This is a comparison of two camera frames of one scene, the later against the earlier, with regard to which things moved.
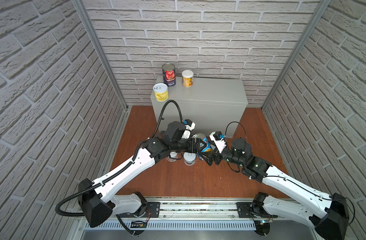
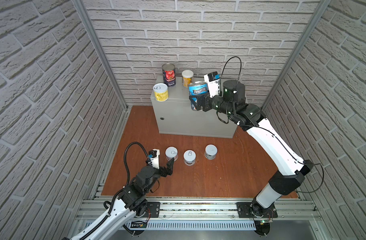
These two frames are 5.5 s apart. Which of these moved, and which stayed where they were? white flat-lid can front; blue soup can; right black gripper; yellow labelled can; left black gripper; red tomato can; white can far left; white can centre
Moved: left black gripper; right black gripper; blue soup can
Stayed: white flat-lid can front; white can centre; red tomato can; white can far left; yellow labelled can
